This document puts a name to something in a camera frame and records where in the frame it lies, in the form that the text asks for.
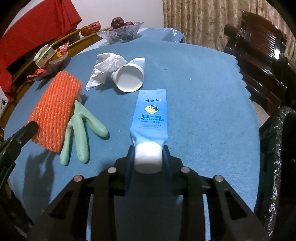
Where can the white paper cup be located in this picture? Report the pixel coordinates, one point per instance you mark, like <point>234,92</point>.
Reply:
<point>129,78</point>

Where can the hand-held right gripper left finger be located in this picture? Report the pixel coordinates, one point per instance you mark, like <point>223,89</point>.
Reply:
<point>129,180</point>

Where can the white yellow carton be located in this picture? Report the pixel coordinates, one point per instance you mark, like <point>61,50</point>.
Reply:
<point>44,55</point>

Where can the red foil wrapper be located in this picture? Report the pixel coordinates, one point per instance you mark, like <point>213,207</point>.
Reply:
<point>37,75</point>

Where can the dark wooden armchair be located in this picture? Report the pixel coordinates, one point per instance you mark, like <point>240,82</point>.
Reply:
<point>261,46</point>

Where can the black lined trash bin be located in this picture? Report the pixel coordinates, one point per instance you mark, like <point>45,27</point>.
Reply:
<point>277,150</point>

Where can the light blue tablecloth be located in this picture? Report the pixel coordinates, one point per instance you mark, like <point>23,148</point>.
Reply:
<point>157,34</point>

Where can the orange foam fruit net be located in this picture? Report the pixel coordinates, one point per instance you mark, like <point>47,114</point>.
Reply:
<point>55,109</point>

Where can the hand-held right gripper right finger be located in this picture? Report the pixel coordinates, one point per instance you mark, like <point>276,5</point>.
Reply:
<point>167,166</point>

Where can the green rubber glove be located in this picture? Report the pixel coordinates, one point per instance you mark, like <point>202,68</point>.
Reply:
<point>78,129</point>

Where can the red plastic bag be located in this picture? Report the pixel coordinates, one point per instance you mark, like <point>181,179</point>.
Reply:
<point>91,28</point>

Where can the beige patterned curtain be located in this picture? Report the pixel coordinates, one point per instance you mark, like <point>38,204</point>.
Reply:
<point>196,18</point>

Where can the red cloth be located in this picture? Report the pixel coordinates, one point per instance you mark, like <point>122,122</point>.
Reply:
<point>34,27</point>

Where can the red apple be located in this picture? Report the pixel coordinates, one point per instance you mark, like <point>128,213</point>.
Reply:
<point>129,23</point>
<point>116,22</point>

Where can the glass fruit bowl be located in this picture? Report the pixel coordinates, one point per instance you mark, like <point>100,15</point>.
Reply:
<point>122,33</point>

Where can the red snack packet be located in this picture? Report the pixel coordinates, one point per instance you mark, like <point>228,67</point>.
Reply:
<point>64,47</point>

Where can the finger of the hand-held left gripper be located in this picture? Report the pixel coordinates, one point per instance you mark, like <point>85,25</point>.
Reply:
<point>25,134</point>

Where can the blue hand cream tube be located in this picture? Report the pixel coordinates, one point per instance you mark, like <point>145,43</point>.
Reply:
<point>150,115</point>

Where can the glass snack dish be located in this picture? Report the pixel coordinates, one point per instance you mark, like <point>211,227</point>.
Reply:
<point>57,62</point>

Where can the white tissue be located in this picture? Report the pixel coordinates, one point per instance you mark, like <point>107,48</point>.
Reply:
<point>104,64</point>

